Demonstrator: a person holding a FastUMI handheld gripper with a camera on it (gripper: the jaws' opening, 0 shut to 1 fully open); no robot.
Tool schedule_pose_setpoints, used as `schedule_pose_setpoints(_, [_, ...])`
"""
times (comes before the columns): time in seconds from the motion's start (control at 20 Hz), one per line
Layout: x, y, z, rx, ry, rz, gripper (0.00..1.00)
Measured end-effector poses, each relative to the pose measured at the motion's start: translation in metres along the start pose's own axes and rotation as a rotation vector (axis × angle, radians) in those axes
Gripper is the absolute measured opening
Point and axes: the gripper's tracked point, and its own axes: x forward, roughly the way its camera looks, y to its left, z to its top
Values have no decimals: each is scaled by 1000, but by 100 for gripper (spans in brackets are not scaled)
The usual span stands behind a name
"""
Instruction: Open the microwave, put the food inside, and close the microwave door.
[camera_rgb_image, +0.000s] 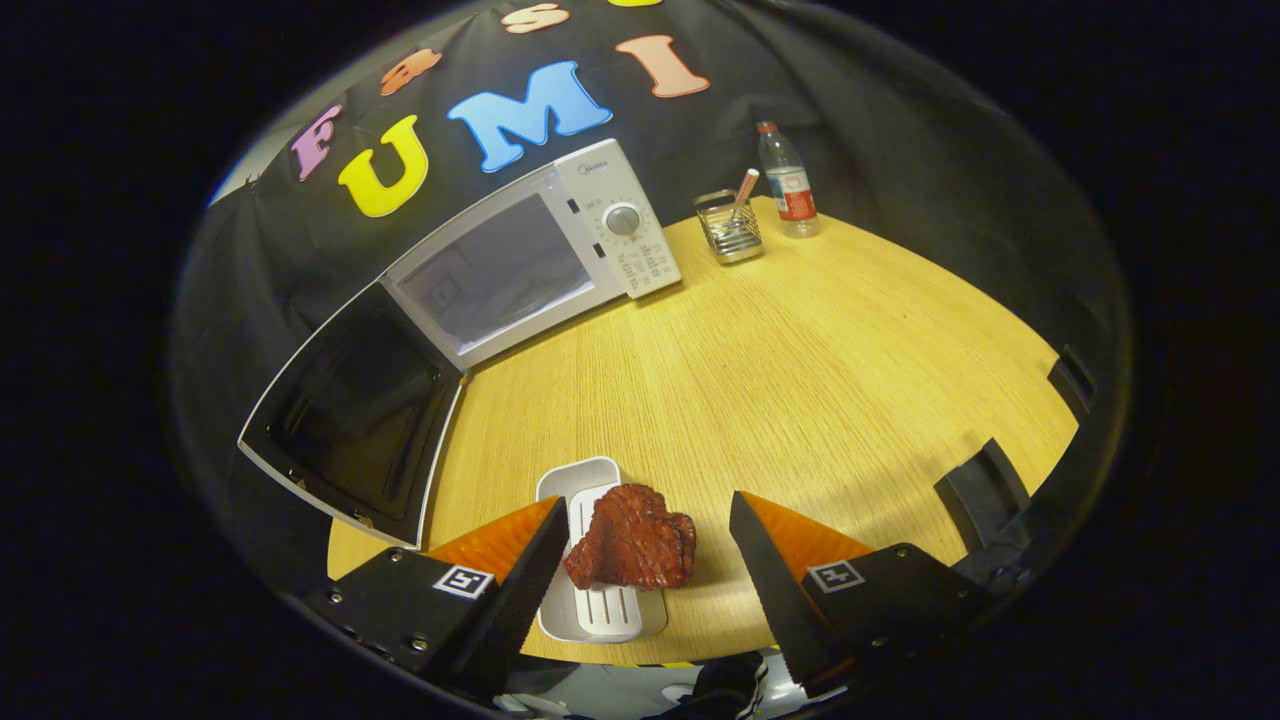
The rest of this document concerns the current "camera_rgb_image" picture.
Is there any wire mesh holder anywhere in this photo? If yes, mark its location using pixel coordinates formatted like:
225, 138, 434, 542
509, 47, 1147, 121
694, 188, 765, 265

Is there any white toaster oven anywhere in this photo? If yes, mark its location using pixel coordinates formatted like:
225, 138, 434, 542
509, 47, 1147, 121
237, 138, 684, 551

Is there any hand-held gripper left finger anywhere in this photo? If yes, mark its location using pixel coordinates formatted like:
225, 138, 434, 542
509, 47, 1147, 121
300, 496, 571, 701

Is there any person's dark shoe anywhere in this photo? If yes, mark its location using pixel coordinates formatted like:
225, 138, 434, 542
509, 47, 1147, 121
650, 652, 771, 720

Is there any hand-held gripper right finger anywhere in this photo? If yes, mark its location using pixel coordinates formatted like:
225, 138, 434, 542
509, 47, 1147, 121
728, 490, 996, 701

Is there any red meat slice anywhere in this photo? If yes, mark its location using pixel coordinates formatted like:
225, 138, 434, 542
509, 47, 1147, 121
563, 484, 698, 591

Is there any clear plastic water bottle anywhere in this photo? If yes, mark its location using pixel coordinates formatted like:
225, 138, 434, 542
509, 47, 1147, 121
755, 121, 821, 239

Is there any white ribbed tray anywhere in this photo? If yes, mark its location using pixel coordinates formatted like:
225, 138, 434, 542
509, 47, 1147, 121
536, 456, 669, 644

